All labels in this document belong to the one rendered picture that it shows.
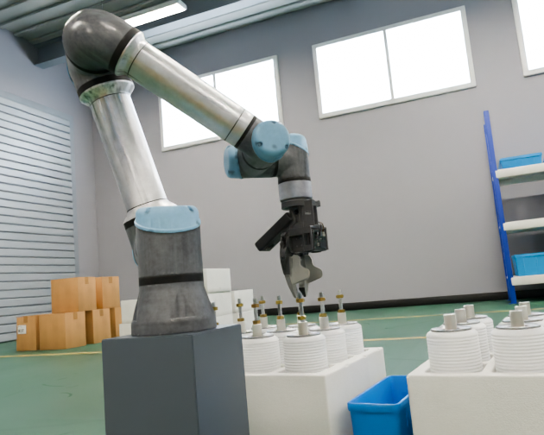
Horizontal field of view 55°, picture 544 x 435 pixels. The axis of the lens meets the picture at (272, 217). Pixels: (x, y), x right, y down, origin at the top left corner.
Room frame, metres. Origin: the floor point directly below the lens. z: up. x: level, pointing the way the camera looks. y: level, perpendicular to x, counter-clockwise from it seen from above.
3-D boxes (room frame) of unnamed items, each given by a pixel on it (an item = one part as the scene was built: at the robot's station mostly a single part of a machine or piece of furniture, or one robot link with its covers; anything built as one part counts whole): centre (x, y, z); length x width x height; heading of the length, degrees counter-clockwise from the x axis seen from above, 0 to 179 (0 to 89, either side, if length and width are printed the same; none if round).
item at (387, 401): (1.20, -0.23, 0.06); 0.30 x 0.11 x 0.12; 152
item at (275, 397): (1.34, 0.00, 0.09); 0.39 x 0.39 x 0.18; 62
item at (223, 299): (4.14, 0.63, 0.27); 0.39 x 0.39 x 0.18; 70
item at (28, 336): (4.81, 2.19, 0.15); 0.30 x 0.24 x 0.30; 157
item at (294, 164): (1.18, -0.06, 0.65); 0.09 x 0.08 x 0.11; 107
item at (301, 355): (1.18, -0.05, 0.16); 0.10 x 0.10 x 0.18
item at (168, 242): (0.97, 0.19, 0.47); 0.13 x 0.12 x 0.14; 17
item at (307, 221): (1.17, -0.06, 0.49); 0.09 x 0.08 x 0.12; 55
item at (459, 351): (1.03, -0.32, 0.16); 0.10 x 0.10 x 0.18
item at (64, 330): (4.65, 1.91, 0.15); 0.30 x 0.24 x 0.30; 67
